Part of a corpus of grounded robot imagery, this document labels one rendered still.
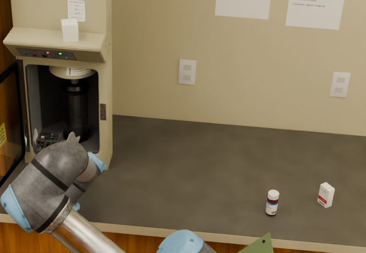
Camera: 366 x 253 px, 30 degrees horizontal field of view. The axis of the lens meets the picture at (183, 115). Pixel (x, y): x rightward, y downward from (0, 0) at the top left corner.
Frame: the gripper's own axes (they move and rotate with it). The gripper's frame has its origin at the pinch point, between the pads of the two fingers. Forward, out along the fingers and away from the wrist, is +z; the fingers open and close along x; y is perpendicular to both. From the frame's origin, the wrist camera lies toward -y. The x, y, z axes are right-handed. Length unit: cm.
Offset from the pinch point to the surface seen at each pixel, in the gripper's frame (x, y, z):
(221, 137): -56, -25, 47
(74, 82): -0.4, 7.1, 25.5
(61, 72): 2.6, 14.1, 19.1
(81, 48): -8.0, 31.3, 5.3
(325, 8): -92, 29, 60
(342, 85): -104, -4, 60
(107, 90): -13.9, 9.7, 17.0
